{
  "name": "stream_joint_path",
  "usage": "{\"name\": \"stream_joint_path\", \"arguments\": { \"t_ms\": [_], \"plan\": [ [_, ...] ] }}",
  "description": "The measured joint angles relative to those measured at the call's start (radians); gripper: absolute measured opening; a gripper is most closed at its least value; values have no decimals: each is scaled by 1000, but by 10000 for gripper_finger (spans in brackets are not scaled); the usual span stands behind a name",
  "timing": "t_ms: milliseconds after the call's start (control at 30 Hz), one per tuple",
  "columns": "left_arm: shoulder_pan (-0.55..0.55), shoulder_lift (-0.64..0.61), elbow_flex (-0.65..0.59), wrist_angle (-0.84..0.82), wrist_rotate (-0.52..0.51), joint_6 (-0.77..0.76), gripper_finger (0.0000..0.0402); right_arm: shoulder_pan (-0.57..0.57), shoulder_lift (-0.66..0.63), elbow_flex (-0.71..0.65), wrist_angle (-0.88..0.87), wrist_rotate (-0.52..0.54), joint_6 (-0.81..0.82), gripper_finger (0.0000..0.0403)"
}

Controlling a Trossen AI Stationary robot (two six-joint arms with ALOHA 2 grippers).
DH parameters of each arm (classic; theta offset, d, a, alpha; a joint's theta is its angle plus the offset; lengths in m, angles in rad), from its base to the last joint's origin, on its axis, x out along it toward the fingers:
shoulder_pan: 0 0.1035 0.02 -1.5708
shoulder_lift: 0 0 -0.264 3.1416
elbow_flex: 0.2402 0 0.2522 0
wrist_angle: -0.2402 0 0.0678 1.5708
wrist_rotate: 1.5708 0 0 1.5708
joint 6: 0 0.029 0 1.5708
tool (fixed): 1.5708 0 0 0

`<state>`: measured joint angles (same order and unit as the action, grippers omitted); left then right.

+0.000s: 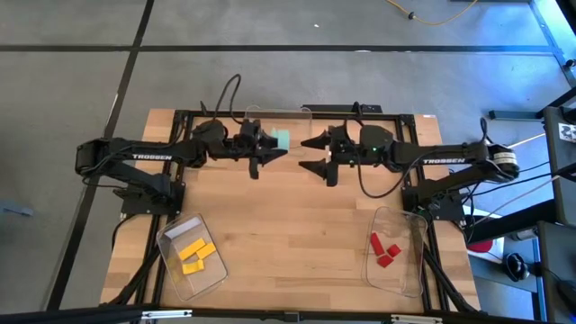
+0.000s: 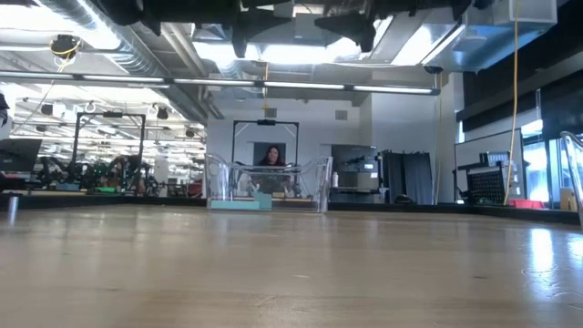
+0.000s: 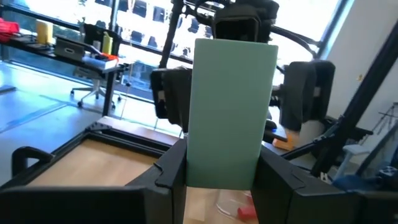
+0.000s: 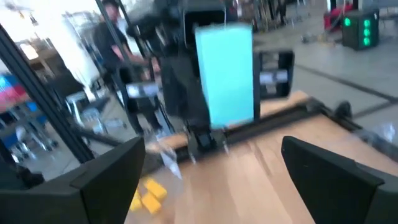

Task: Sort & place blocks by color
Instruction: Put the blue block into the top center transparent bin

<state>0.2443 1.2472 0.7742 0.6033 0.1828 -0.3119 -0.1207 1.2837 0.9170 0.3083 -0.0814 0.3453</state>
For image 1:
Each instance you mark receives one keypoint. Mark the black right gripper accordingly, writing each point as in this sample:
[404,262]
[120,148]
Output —
[343,148]

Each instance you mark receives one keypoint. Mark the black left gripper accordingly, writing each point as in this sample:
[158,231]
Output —
[253,146]

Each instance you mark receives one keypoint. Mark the teal rectangular block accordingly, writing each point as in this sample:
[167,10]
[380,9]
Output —
[283,139]

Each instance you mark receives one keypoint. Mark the long red block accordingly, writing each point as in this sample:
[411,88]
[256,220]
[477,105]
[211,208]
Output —
[377,243]

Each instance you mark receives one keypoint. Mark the small red block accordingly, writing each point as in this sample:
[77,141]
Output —
[394,250]

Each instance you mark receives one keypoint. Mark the long yellow block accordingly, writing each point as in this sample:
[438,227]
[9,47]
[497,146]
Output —
[192,249]

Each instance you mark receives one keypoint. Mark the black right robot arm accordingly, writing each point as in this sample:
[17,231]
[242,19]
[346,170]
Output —
[438,160]

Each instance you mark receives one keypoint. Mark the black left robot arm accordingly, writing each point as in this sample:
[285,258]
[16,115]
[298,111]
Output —
[150,156]

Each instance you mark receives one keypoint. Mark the clear plastic bin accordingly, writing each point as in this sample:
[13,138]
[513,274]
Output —
[396,283]
[297,121]
[198,283]

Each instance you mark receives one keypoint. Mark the red round object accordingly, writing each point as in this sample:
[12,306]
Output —
[480,246]

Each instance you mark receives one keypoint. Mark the black floor stand bar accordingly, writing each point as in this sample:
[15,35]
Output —
[517,114]

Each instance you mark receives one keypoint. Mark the black metal beam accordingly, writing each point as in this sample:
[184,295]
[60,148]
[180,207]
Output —
[513,221]

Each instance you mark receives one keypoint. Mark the black headphones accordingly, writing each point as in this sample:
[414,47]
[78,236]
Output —
[516,266]

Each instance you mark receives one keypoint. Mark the black cabinet with marker tag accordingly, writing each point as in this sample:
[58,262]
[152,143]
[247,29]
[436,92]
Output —
[560,180]

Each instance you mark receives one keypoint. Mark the grey floor object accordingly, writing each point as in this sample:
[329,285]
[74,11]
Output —
[15,209]

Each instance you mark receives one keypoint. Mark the black rig beam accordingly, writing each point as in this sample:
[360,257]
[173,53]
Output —
[67,315]

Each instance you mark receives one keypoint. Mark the black bar mount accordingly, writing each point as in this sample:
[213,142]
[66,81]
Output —
[333,108]

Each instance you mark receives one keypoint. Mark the black aluminium table frame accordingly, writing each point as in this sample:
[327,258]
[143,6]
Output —
[391,116]

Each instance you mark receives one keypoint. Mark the silver bracket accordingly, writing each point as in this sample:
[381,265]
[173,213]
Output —
[166,314]
[416,319]

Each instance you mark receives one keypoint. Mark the aluminium rail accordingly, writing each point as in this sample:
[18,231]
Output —
[546,36]

